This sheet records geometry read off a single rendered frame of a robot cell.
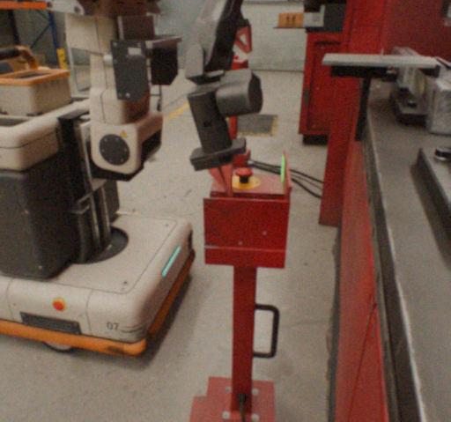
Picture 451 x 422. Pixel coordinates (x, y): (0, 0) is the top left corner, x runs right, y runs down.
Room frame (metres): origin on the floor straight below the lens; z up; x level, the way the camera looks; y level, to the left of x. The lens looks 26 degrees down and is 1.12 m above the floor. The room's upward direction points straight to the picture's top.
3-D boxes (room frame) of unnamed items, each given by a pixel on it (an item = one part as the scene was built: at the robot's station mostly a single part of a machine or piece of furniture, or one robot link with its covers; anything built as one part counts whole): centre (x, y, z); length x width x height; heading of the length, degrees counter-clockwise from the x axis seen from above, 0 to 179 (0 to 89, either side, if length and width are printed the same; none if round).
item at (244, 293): (0.72, -0.05, 0.39); 0.05 x 0.05 x 0.54; 85
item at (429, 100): (0.99, -0.53, 0.92); 0.39 x 0.06 x 0.10; 163
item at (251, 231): (0.72, -0.05, 0.75); 0.20 x 0.16 x 0.18; 175
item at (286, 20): (3.54, -0.57, 1.04); 0.30 x 0.26 x 0.12; 167
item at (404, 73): (1.57, -0.71, 0.92); 0.50 x 0.06 x 0.10; 163
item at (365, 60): (1.09, -0.41, 1.00); 0.26 x 0.18 x 0.01; 73
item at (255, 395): (0.72, -0.05, 0.13); 0.10 x 0.10 x 0.01; 85
